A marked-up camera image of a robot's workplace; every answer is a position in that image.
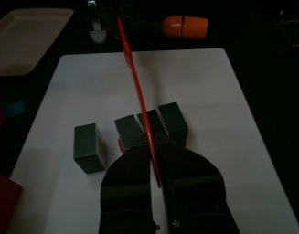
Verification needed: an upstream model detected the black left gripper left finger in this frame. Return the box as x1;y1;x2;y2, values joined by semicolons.
97;142;157;234

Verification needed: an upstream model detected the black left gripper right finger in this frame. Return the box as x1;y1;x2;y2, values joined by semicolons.
153;133;240;234

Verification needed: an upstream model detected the dark green sushi piece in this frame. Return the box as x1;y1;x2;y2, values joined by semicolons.
156;101;189;146
136;109;169;139
113;114;147;154
72;122;108;175

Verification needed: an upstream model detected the white cutting board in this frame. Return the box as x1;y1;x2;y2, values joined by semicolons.
6;48;299;234

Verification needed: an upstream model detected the cream rectangular plate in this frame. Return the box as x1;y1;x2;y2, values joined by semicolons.
0;7;76;78

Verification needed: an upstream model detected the red and wood toy box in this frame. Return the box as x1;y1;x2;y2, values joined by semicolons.
0;170;22;234

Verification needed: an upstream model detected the blue tape patch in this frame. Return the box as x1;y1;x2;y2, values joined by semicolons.
4;100;26;119

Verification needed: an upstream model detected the small white utensil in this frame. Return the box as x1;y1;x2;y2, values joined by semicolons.
87;0;107;44

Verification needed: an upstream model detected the orange toy fruit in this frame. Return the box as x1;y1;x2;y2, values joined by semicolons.
160;15;209;41

